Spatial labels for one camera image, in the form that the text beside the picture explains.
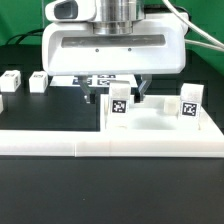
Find white L-shaped obstacle fence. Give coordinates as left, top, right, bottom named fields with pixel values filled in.
left=0, top=129, right=224, bottom=158

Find white part at left edge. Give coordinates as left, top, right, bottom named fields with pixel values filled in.
left=0, top=94, right=4, bottom=114

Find white square table top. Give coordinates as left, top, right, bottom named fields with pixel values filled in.
left=100, top=94, right=222, bottom=135

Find grey gripper cables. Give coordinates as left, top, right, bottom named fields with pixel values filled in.
left=162, top=0, right=224, bottom=52

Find white sheet with tags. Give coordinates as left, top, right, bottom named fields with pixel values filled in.
left=50, top=75, right=137, bottom=88

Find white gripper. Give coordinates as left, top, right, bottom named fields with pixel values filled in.
left=42, top=18, right=186, bottom=104

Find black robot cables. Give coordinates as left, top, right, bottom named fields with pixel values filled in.
left=4, top=28, right=46, bottom=46

